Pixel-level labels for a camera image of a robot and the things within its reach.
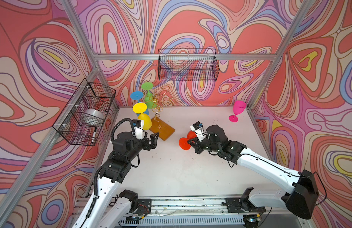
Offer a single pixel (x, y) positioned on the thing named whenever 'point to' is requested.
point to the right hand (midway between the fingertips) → (190, 144)
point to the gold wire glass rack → (157, 108)
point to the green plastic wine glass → (149, 98)
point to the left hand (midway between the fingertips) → (152, 131)
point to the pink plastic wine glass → (239, 107)
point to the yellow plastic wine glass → (141, 108)
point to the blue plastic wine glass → (138, 95)
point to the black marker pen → (94, 135)
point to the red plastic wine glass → (183, 142)
